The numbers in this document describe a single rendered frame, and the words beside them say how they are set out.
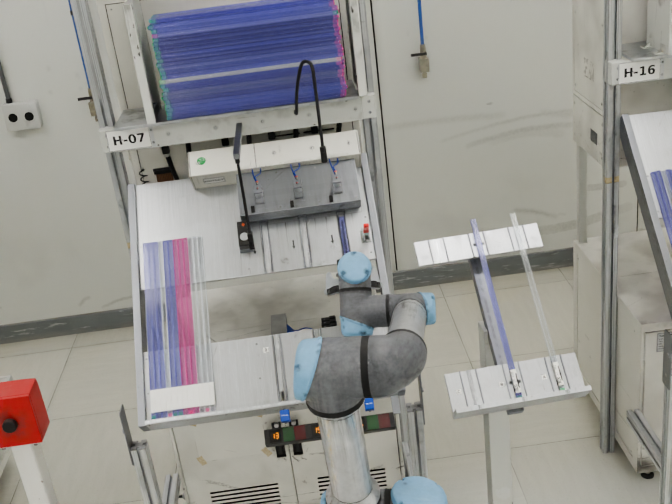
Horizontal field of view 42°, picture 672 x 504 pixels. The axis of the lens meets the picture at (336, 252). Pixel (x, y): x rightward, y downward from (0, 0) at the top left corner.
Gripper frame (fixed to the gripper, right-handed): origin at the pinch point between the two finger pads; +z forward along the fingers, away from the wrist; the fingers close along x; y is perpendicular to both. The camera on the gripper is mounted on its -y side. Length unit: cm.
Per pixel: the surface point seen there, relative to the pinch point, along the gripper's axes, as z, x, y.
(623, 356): 54, -85, -27
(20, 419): 10, 94, -21
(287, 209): 7.8, 14.8, 26.1
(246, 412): -0.3, 31.9, -27.5
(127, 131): 4, 56, 53
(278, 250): 11.3, 18.9, 15.5
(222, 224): 13.9, 33.9, 25.6
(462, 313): 175, -54, 1
